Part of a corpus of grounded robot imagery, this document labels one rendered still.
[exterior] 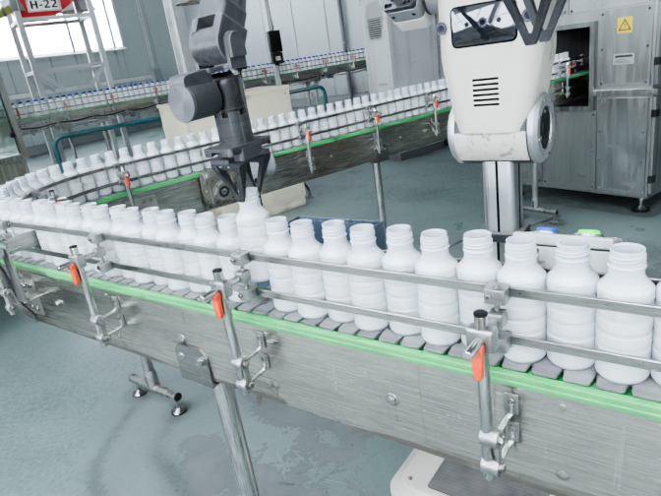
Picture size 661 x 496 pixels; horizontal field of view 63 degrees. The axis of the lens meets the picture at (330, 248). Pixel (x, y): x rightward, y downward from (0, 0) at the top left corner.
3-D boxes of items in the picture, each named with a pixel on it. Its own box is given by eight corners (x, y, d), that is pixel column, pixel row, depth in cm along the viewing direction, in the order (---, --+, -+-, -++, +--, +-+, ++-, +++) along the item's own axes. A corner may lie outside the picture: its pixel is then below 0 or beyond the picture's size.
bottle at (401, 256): (433, 334, 82) (423, 230, 76) (393, 341, 82) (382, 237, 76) (423, 316, 87) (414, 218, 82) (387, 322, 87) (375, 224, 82)
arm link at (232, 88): (247, 68, 88) (222, 71, 91) (216, 74, 83) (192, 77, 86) (255, 110, 90) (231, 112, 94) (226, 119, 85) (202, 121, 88)
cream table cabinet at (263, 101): (277, 196, 602) (257, 87, 562) (309, 203, 553) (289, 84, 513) (185, 224, 544) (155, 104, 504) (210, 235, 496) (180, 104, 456)
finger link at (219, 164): (218, 205, 94) (206, 152, 91) (246, 193, 99) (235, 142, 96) (246, 207, 90) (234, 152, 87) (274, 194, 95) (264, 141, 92)
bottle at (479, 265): (508, 352, 74) (505, 239, 69) (463, 354, 75) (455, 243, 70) (501, 330, 80) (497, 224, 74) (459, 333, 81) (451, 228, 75)
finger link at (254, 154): (223, 203, 95) (211, 150, 91) (251, 190, 100) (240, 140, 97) (252, 205, 91) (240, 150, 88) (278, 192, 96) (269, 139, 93)
